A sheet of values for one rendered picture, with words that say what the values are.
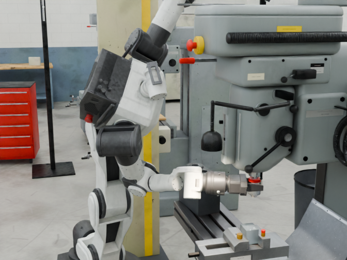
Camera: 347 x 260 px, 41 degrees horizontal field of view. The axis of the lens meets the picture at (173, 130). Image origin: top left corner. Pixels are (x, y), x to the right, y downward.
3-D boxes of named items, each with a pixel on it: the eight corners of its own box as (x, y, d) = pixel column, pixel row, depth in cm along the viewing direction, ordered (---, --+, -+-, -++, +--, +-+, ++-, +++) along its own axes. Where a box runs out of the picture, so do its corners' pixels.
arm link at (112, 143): (107, 166, 174) (99, 148, 163) (110, 146, 179) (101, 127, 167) (138, 165, 173) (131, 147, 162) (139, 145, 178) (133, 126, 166)
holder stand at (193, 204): (198, 216, 220) (198, 177, 216) (178, 200, 240) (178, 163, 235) (220, 212, 225) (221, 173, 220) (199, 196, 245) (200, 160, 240)
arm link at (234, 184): (247, 178, 166) (214, 177, 167) (246, 204, 168) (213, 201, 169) (245, 167, 178) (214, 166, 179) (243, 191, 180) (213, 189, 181)
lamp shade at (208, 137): (196, 148, 155) (196, 130, 154) (210, 144, 160) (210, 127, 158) (213, 152, 150) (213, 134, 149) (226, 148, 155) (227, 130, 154)
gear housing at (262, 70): (241, 87, 149) (242, 57, 146) (214, 78, 171) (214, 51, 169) (331, 84, 158) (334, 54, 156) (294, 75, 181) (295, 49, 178)
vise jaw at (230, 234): (234, 252, 173) (234, 242, 172) (222, 237, 185) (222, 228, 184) (249, 250, 174) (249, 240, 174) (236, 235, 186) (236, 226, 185)
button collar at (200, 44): (198, 55, 152) (199, 36, 150) (192, 53, 157) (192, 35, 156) (204, 54, 152) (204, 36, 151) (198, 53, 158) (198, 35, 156)
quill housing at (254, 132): (245, 179, 159) (248, 86, 151) (221, 161, 178) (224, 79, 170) (294, 174, 164) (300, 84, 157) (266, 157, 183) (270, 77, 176)
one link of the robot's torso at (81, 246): (76, 259, 243) (75, 236, 240) (111, 249, 253) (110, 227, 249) (90, 277, 226) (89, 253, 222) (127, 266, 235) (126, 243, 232)
